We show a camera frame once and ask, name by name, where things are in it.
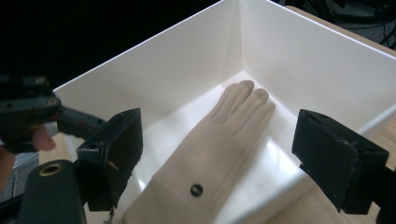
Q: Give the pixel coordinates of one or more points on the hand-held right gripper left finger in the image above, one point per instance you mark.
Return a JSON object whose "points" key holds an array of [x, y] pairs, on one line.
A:
{"points": [[115, 155]]}

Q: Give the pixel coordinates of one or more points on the white plastic box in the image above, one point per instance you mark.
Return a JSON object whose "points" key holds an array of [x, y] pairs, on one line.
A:
{"points": [[186, 62]]}

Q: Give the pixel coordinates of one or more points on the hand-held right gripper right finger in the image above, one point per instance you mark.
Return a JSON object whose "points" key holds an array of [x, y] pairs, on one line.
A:
{"points": [[336, 161]]}

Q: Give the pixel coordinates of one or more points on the beige glove with black button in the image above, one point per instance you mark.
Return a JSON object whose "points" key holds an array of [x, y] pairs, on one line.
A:
{"points": [[202, 149]]}

